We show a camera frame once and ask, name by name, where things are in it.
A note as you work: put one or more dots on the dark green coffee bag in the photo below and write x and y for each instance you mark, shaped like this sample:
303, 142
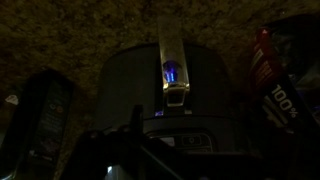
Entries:
46, 126

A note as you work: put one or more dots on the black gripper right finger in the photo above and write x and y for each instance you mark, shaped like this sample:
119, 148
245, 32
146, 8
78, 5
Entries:
276, 146

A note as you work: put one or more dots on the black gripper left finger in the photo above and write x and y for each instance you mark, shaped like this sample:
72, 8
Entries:
136, 118

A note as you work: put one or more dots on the black coffee maker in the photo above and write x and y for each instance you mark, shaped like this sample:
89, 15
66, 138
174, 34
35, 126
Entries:
130, 83

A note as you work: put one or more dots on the red and black coffee bag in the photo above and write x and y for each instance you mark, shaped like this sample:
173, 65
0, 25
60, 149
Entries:
266, 73

